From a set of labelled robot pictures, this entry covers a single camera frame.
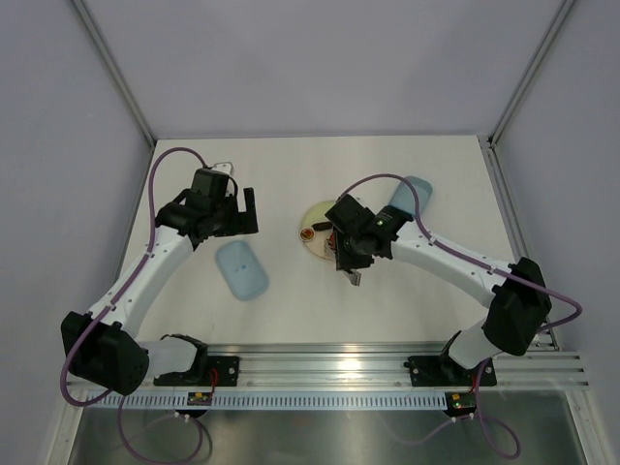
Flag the metal food tongs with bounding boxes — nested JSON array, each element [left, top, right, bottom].
[[324, 239, 361, 287]]

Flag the small round red food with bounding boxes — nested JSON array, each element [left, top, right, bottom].
[[299, 228, 315, 241]]

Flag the red sausage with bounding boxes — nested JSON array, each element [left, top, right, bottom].
[[325, 232, 336, 254]]

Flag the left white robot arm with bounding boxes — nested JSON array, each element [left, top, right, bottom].
[[61, 162, 258, 395]]

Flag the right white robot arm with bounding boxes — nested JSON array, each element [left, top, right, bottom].
[[325, 195, 551, 388]]

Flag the blue lunch box lid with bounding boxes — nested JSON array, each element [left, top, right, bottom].
[[215, 240, 269, 301]]

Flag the blue lunch box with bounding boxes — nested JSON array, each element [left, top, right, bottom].
[[388, 176, 433, 217]]

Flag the black sea cucumber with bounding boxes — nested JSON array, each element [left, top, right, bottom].
[[312, 221, 332, 232]]

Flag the round cream plate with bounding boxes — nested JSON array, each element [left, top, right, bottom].
[[298, 200, 335, 263]]

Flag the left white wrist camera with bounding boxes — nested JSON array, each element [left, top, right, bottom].
[[211, 162, 234, 177]]

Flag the aluminium mounting rail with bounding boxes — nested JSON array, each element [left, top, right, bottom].
[[209, 337, 589, 391]]

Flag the right aluminium frame post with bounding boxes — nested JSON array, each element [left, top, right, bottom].
[[487, 0, 579, 150]]

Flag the aluminium frame post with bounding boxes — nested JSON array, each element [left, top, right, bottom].
[[69, 0, 157, 150], [487, 0, 579, 150]]

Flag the white slotted cable duct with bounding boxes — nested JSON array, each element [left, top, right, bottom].
[[96, 389, 448, 411]]

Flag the left aluminium frame post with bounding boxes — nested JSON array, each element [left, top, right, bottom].
[[69, 0, 157, 150]]

